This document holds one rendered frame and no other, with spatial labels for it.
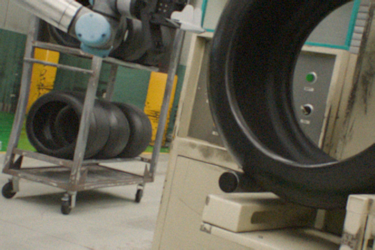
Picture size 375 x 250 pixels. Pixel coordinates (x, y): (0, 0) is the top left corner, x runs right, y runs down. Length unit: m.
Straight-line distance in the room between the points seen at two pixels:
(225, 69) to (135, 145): 4.42
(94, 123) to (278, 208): 3.64
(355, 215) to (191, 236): 1.59
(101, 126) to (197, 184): 2.91
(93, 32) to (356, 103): 0.64
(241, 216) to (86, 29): 0.57
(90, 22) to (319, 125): 0.84
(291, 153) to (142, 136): 4.25
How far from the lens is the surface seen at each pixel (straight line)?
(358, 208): 0.78
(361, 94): 1.73
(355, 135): 1.72
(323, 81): 2.18
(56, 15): 1.70
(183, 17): 1.67
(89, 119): 5.01
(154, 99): 11.31
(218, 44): 1.48
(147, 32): 1.72
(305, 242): 1.53
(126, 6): 1.76
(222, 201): 1.45
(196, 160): 2.34
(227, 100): 1.45
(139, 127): 5.83
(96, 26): 1.66
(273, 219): 1.59
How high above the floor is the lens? 1.08
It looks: 3 degrees down
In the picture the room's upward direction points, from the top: 11 degrees clockwise
